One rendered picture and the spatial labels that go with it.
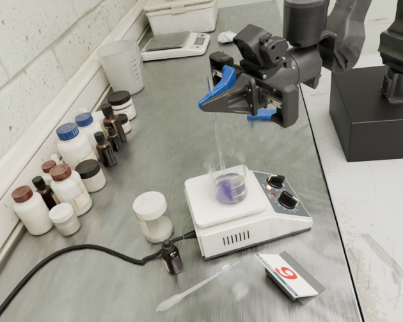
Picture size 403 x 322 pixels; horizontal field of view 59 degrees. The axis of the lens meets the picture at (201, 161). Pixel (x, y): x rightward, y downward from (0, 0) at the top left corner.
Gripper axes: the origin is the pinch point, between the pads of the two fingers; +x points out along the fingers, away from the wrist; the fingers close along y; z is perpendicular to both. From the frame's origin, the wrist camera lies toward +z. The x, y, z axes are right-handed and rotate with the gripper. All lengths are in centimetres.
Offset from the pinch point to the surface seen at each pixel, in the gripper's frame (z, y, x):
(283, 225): -22.4, 8.4, -3.9
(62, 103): -16, -57, 17
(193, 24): -22, -102, -49
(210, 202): -17.5, 0.5, 5.0
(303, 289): -24.2, 18.3, 1.0
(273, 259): -24.2, 11.6, 1.0
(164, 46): -22, -88, -28
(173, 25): -21, -107, -42
